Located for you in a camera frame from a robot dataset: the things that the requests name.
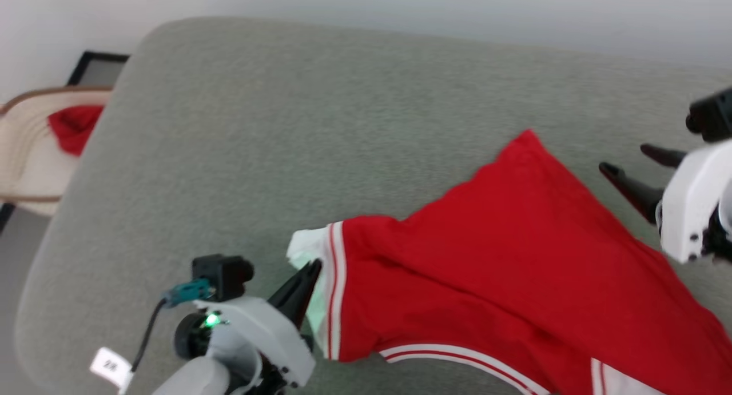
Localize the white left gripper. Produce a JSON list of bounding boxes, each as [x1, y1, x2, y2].
[[194, 259, 323, 395]]

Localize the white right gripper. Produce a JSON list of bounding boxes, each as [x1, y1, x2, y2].
[[599, 141, 732, 264]]

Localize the red and white striped garment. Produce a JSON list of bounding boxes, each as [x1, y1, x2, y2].
[[286, 129, 732, 395]]

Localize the grey fabric sofa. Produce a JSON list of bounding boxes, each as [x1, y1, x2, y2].
[[14, 17, 732, 395]]

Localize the white paper label tag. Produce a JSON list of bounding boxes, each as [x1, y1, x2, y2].
[[90, 347, 133, 391]]

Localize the plain red crumpled garment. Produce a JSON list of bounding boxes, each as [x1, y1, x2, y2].
[[47, 105, 105, 157]]

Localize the cream perforated laundry basket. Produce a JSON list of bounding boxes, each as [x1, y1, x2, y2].
[[0, 86, 113, 217]]

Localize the black framed floor panel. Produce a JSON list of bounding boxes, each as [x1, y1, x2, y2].
[[67, 50, 130, 87]]

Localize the teal left camera connector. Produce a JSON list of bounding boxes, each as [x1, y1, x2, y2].
[[162, 278, 215, 308]]

